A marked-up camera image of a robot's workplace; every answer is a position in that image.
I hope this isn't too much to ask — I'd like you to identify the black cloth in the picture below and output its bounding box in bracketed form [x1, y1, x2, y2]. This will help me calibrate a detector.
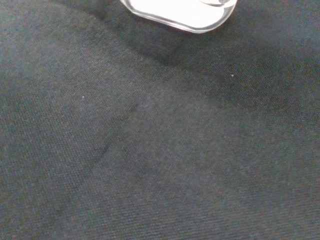
[0, 0, 320, 240]

